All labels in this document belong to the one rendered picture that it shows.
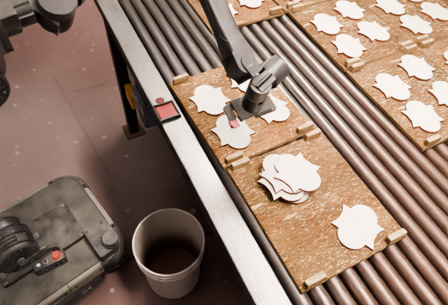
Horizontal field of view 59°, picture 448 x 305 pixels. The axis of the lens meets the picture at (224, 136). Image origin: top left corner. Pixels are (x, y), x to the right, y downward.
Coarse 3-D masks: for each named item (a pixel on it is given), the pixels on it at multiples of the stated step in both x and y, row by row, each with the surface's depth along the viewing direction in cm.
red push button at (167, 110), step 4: (168, 104) 137; (172, 104) 137; (156, 108) 136; (160, 108) 136; (164, 108) 136; (168, 108) 136; (172, 108) 136; (160, 112) 135; (164, 112) 135; (168, 112) 135; (172, 112) 135; (176, 112) 135; (160, 116) 134; (164, 116) 134; (168, 116) 134
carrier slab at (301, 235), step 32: (256, 160) 123; (320, 160) 124; (256, 192) 116; (320, 192) 117; (352, 192) 117; (288, 224) 110; (320, 224) 110; (384, 224) 111; (288, 256) 104; (320, 256) 104; (352, 256) 105
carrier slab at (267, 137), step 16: (192, 80) 144; (208, 80) 144; (224, 80) 145; (176, 96) 140; (192, 96) 139; (240, 96) 140; (192, 112) 134; (224, 112) 135; (208, 128) 130; (256, 128) 131; (272, 128) 131; (288, 128) 132; (208, 144) 126; (256, 144) 127; (272, 144) 127; (224, 160) 122
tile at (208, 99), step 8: (200, 88) 140; (208, 88) 141; (216, 88) 141; (200, 96) 138; (208, 96) 138; (216, 96) 138; (224, 96) 138; (200, 104) 135; (208, 104) 136; (216, 104) 136; (224, 104) 136; (200, 112) 134; (208, 112) 133; (216, 112) 133
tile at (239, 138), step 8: (224, 120) 131; (216, 128) 129; (224, 128) 129; (232, 128) 129; (240, 128) 130; (248, 128) 130; (224, 136) 127; (232, 136) 127; (240, 136) 127; (248, 136) 128; (224, 144) 125; (232, 144) 125; (240, 144) 125; (248, 144) 126
